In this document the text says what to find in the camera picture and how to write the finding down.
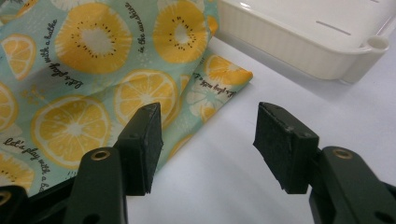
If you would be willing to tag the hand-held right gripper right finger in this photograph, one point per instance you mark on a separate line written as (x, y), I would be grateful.
(289, 149)

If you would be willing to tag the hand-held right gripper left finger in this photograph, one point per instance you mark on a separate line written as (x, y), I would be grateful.
(137, 149)

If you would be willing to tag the lemon print cloth bag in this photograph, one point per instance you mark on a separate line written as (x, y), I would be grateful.
(74, 81)

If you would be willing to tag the white plastic tray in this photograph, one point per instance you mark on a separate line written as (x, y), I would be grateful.
(299, 34)

